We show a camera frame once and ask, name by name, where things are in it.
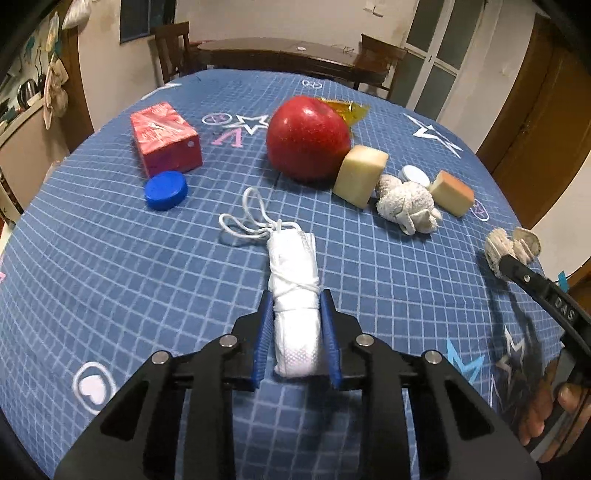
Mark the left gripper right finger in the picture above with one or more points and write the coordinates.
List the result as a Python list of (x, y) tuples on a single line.
[(330, 338)]

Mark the electric kettle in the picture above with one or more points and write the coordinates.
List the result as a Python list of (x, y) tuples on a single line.
[(26, 92)]

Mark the hanging cloth on wall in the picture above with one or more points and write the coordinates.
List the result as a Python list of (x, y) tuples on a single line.
[(55, 98)]

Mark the blue checkered tablecloth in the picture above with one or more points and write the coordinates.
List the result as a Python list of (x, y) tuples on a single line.
[(94, 281)]

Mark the wooden chair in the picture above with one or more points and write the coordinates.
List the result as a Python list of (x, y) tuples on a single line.
[(386, 58), (177, 56)]

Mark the red drink carton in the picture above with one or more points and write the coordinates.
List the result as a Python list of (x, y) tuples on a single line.
[(165, 141)]

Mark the white cloth ball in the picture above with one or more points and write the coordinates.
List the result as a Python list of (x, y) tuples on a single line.
[(408, 204)]

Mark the orange-topped sponge block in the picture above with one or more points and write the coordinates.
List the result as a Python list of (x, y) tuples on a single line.
[(452, 194)]

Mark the white plastic bag hanging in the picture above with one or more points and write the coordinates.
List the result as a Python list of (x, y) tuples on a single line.
[(77, 14)]

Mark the dark wooden dining table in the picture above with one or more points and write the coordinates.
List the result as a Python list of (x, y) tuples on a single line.
[(285, 55)]

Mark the blue bottle cap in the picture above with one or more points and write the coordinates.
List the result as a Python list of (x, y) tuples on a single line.
[(165, 190)]

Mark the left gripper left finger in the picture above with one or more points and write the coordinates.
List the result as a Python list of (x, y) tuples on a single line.
[(264, 336)]

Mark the right wooden chair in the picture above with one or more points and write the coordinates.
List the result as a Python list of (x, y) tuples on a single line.
[(386, 58)]

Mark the glass panel door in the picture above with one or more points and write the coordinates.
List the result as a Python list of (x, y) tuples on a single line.
[(437, 44)]

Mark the person's right hand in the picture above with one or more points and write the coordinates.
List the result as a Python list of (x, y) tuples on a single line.
[(574, 399)]

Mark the left wooden chair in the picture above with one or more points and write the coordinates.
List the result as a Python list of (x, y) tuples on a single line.
[(177, 56)]

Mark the yellow plastic wrapper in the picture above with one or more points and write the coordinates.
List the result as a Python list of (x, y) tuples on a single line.
[(351, 112)]

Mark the white bottle cap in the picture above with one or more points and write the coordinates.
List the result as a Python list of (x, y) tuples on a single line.
[(411, 173)]

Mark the white cloth pouch with string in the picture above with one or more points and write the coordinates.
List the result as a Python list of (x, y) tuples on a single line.
[(294, 284)]

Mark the brown wooden door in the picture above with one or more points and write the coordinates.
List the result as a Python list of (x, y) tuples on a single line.
[(541, 137)]

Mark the red apple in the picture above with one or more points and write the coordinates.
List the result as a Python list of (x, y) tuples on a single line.
[(307, 140)]

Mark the kitchen counter cabinet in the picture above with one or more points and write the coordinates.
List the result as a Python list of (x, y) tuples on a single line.
[(28, 152)]

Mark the pale yellow sponge block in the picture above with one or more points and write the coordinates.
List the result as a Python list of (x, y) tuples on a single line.
[(359, 174)]

